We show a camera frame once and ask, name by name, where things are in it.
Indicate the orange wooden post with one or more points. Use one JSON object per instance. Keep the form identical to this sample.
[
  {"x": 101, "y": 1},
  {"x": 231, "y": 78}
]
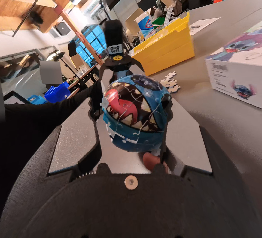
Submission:
[{"x": 81, "y": 37}]

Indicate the open cardboard box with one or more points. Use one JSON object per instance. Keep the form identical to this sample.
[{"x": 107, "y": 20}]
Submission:
[{"x": 133, "y": 19}]

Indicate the white puzzle piece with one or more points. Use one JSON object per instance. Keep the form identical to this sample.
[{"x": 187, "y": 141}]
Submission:
[
  {"x": 171, "y": 76},
  {"x": 168, "y": 83},
  {"x": 173, "y": 89}
]

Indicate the studio light on stand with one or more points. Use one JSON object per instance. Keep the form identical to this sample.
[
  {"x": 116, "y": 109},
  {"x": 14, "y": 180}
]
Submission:
[{"x": 55, "y": 55}]

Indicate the blue plastic bin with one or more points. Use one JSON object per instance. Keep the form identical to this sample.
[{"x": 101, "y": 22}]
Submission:
[{"x": 58, "y": 92}]

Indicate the person's left forearm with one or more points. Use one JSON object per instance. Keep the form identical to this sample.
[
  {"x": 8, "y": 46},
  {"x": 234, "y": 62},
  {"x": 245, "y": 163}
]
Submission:
[{"x": 61, "y": 107}]

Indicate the person's right hand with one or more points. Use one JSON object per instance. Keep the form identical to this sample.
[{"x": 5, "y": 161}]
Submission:
[{"x": 151, "y": 161}]

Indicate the person's dark clothed torso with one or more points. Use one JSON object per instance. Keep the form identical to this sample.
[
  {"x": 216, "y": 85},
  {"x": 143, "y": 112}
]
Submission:
[{"x": 20, "y": 150}]

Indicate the white barcode paper sheet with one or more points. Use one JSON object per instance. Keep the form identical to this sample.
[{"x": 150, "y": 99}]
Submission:
[{"x": 202, "y": 25}]

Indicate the blue puzzle ball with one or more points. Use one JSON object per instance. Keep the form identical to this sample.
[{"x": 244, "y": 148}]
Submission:
[{"x": 135, "y": 115}]

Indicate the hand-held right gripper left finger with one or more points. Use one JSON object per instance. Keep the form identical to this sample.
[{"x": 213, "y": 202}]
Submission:
[{"x": 75, "y": 135}]

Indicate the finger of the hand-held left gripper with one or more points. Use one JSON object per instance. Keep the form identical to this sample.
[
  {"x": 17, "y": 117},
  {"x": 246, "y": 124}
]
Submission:
[{"x": 107, "y": 77}]

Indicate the colourful puzzle box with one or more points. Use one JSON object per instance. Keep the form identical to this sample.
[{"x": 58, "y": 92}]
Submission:
[{"x": 235, "y": 74}]

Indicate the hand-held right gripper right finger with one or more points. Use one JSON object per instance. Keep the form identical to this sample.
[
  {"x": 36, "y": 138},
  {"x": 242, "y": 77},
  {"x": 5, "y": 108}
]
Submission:
[{"x": 186, "y": 139}]

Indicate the yellow plastic bin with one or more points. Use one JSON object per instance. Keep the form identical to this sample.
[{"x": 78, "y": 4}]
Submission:
[{"x": 163, "y": 49}]

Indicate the white wipes canister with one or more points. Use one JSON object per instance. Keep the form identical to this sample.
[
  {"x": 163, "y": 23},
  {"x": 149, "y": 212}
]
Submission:
[{"x": 145, "y": 25}]

